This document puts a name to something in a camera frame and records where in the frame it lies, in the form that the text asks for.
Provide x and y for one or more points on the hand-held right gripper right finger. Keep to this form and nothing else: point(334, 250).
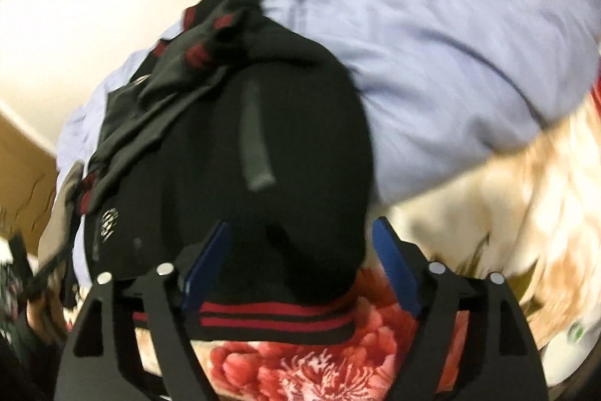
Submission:
point(394, 264)

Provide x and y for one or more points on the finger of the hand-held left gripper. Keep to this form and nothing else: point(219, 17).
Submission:
point(49, 270)

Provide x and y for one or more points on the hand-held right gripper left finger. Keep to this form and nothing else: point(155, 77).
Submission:
point(206, 264)

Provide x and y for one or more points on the black varsity jacket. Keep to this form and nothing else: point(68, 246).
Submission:
point(281, 124)

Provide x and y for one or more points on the grey-brown cloth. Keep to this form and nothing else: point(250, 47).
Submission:
point(61, 213)

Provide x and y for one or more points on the wooden door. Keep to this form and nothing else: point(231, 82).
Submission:
point(23, 175)

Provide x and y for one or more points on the floral bedsheet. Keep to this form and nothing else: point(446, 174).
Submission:
point(305, 368)

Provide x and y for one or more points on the light blue duvet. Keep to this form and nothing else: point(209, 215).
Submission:
point(446, 53)

